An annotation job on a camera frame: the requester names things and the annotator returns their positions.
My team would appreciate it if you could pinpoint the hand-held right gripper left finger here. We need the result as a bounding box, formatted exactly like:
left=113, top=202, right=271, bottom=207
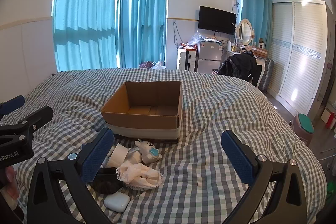
left=26, top=127, right=114, bottom=224

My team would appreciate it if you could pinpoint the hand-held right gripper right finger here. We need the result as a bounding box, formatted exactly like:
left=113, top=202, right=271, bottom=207
left=221, top=130, right=307, bottom=224

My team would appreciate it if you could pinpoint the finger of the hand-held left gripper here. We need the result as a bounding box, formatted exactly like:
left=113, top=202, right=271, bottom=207
left=0, top=105, right=54, bottom=141
left=0, top=95, right=25, bottom=117

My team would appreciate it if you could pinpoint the white tape roll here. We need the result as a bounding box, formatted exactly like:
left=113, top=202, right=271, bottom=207
left=108, top=143, right=130, bottom=168

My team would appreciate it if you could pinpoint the dark round pouch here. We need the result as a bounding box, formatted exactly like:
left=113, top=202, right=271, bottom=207
left=91, top=168, right=124, bottom=195

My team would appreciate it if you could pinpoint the white earbuds case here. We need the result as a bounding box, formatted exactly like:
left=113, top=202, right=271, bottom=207
left=104, top=192, right=131, bottom=213

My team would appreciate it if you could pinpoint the beige plush bunny toy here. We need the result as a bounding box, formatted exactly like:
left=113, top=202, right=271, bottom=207
left=135, top=139, right=162, bottom=165

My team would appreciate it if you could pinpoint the cardboard box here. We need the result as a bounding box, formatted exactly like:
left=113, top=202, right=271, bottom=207
left=101, top=80, right=183, bottom=140

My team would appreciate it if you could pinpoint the person's left hand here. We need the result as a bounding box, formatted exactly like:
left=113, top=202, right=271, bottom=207
left=0, top=165, right=20, bottom=201

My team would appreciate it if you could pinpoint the grey checked blanket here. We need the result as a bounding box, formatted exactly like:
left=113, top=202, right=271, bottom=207
left=0, top=68, right=328, bottom=224

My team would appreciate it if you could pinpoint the pink stool with green top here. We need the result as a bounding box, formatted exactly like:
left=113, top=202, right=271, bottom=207
left=293, top=113, right=315, bottom=146

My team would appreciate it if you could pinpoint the silver suitcase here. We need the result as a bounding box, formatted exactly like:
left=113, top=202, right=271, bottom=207
left=259, top=58, right=275, bottom=92

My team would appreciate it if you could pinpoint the black jacket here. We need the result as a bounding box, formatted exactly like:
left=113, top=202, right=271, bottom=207
left=218, top=52, right=263, bottom=83

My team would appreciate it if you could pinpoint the red canister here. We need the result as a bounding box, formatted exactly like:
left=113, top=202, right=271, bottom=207
left=328, top=112, right=336, bottom=131

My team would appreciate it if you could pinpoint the silver small fridge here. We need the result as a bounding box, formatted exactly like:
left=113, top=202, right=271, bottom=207
left=197, top=40, right=223, bottom=74

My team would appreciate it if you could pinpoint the brown cardboard carton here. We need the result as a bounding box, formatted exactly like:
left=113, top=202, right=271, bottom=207
left=251, top=47, right=269, bottom=58

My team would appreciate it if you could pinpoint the wide teal curtain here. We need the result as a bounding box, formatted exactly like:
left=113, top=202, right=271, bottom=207
left=52, top=0, right=122, bottom=72

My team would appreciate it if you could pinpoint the white suitcase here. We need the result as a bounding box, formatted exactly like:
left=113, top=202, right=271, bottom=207
left=176, top=49, right=197, bottom=72

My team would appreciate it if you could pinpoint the white plastic bottle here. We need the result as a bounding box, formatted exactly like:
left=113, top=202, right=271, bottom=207
left=151, top=55, right=167, bottom=69

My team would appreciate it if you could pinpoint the white louvred wardrobe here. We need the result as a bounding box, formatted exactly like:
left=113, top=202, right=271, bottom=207
left=266, top=0, right=330, bottom=122

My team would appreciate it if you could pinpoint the clear plastic bag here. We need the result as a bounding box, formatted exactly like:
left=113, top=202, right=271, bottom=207
left=187, top=31, right=208, bottom=46

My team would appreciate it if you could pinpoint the white oval mirror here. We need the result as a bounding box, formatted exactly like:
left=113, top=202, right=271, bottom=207
left=235, top=19, right=255, bottom=46

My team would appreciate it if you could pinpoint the narrow teal curtain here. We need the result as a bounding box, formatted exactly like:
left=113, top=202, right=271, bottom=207
left=240, top=0, right=273, bottom=59

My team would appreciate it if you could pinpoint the black wall television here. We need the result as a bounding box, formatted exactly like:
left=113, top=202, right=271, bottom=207
left=198, top=6, right=237, bottom=35

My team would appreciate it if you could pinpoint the black wall cable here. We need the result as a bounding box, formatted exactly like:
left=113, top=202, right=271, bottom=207
left=173, top=21, right=184, bottom=47

